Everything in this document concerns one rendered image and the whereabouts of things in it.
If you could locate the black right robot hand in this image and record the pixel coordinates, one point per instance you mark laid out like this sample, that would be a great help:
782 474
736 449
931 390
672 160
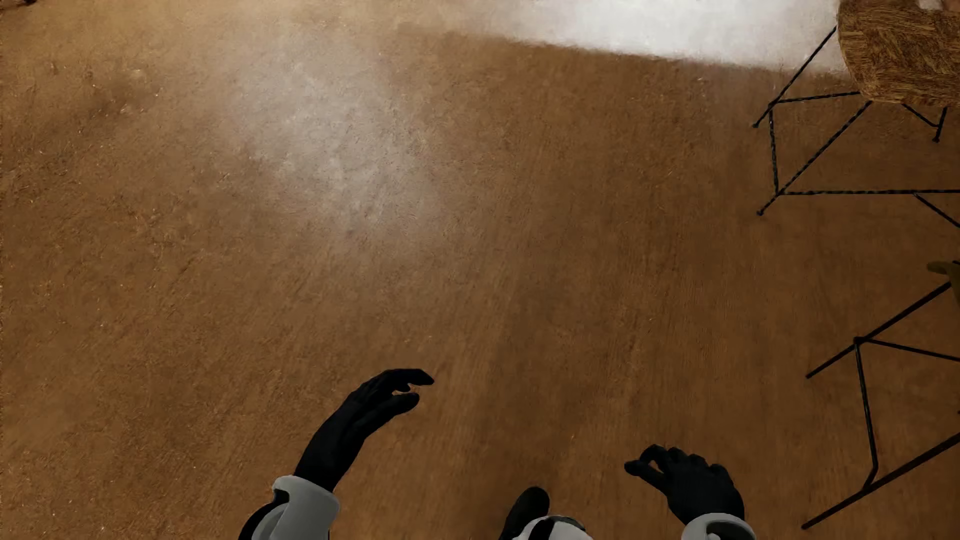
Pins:
697 484

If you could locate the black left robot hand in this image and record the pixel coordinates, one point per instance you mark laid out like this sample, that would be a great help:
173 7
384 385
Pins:
352 427

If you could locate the black metal frame stool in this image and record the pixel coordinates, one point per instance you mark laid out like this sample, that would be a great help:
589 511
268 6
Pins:
870 405

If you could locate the woven seat black-frame stool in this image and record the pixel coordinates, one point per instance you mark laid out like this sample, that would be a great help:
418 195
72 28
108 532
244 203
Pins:
892 52

